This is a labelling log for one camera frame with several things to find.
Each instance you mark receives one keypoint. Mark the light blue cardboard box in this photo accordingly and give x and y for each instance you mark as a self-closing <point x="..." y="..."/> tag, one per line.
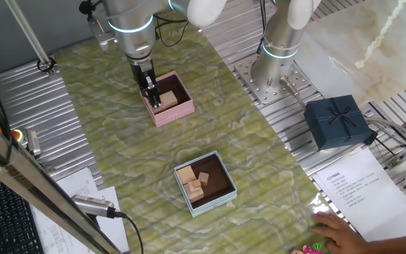
<point x="220" y="197"/>

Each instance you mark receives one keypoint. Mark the plain white paper sheet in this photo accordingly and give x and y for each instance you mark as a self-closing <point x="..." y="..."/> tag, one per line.
<point x="113" y="229"/>

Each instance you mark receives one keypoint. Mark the white paper with table print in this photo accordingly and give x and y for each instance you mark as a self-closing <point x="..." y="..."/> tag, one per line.
<point x="58" y="233"/>

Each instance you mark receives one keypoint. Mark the person right hand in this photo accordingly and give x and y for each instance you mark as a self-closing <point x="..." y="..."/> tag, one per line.
<point x="340" y="236"/>

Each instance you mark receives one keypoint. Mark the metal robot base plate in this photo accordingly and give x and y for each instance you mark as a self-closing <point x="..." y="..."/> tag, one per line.
<point x="270" y="94"/>

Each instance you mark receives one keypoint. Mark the navy gift box with bow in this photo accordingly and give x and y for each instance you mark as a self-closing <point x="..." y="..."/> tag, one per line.
<point x="333" y="130"/>

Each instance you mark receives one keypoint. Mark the small silver device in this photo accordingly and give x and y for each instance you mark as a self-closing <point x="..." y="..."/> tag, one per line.
<point x="33" y="142"/>

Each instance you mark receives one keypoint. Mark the black plug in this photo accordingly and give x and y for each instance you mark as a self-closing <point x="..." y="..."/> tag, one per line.
<point x="370" y="137"/>

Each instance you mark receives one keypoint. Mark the green marble pattern mat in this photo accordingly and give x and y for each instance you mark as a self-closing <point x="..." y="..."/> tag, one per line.
<point x="125" y="148"/>

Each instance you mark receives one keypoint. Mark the red emergency stop button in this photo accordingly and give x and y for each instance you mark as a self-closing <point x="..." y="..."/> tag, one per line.
<point x="17" y="135"/>

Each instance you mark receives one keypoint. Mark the pink cardboard box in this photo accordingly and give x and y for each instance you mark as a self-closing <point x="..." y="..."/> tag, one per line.
<point x="182" y="110"/>

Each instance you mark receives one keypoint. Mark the aluminium pole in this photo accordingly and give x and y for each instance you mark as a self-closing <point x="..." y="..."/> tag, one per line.
<point x="28" y="31"/>

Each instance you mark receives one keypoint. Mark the white printed instruction sheet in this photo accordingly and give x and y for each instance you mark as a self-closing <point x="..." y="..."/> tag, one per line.
<point x="372" y="197"/>

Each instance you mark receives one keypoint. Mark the white marble pattern sheet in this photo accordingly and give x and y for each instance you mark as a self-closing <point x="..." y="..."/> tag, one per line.
<point x="347" y="42"/>

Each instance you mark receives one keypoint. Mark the small colourful toy figure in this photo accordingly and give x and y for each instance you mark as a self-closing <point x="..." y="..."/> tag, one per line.
<point x="310" y="248"/>

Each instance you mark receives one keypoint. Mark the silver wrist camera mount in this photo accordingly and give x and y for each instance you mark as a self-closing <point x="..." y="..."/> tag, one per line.
<point x="99" y="33"/>

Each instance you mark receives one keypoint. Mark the light wooden block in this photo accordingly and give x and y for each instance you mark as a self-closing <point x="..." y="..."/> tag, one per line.
<point x="159" y="108"/>
<point x="169" y="99"/>
<point x="196" y="195"/>

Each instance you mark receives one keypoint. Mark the person right forearm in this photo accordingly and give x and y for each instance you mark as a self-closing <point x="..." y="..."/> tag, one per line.
<point x="400" y="245"/>

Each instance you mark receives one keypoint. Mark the silver depth camera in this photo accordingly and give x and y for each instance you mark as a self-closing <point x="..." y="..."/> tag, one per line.
<point x="92" y="205"/>

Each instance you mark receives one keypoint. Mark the large wooden cube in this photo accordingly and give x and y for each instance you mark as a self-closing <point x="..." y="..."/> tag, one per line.
<point x="186" y="174"/>

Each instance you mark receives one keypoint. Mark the steel frame beam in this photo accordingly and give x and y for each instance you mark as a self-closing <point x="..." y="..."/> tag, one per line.
<point x="30" y="176"/>

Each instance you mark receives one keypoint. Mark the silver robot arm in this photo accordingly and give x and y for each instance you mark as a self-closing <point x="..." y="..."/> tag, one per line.
<point x="132" y="21"/>

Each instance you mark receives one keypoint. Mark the black computer keyboard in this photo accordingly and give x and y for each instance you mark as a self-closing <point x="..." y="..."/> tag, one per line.
<point x="9" y="218"/>

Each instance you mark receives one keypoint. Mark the small wooden cube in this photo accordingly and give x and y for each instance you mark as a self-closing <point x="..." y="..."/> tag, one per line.
<point x="203" y="178"/>
<point x="195" y="184"/>

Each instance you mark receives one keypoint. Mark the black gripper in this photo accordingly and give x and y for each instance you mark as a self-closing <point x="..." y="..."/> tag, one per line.
<point x="141" y="75"/>

